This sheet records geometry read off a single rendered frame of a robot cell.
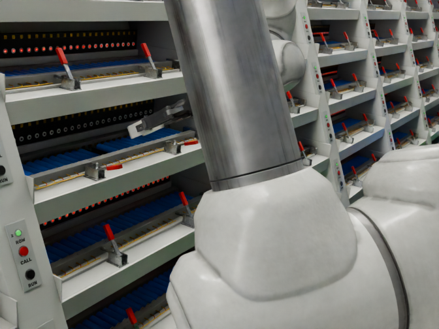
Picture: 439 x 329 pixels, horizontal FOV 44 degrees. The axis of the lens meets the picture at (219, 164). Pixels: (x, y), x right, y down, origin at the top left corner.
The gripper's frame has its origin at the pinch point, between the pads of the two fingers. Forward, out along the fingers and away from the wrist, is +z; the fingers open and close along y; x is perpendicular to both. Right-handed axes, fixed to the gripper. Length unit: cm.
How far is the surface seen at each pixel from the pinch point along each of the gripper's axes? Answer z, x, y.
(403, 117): 10, 25, -201
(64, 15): -1.6, -26.2, 13.3
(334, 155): 7, 26, -103
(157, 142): 6.0, 3.6, -8.8
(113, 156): 5.8, 4.0, 6.7
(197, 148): 2.9, 8.1, -19.0
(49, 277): 3.2, 22.5, 34.1
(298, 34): 2, -21, -97
